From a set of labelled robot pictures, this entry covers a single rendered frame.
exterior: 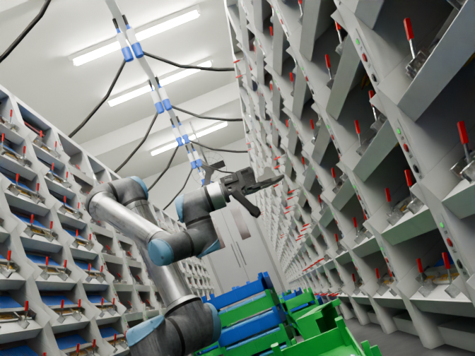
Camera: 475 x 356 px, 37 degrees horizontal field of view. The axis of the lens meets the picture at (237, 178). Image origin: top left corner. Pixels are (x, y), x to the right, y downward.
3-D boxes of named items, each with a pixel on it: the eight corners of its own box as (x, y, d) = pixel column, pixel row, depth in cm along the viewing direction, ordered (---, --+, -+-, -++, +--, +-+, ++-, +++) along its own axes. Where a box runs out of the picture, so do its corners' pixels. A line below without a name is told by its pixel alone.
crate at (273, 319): (220, 347, 314) (213, 330, 315) (228, 342, 334) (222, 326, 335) (282, 322, 310) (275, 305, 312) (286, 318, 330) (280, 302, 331)
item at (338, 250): (357, 259, 272) (331, 234, 274) (341, 265, 331) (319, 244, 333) (393, 222, 273) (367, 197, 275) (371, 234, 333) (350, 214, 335)
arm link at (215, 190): (214, 208, 233) (216, 212, 242) (228, 203, 233) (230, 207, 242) (205, 184, 234) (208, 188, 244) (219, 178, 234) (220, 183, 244)
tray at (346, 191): (359, 187, 206) (336, 164, 207) (339, 210, 265) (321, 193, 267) (407, 139, 207) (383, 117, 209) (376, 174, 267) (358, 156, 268)
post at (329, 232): (362, 325, 326) (224, 1, 355) (360, 324, 336) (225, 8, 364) (403, 309, 327) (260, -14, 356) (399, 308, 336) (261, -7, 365)
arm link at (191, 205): (183, 226, 242) (173, 199, 243) (217, 213, 242) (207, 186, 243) (179, 224, 232) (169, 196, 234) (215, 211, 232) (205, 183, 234)
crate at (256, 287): (207, 313, 316) (200, 297, 318) (215, 310, 336) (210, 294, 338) (268, 288, 313) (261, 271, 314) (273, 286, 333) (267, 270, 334)
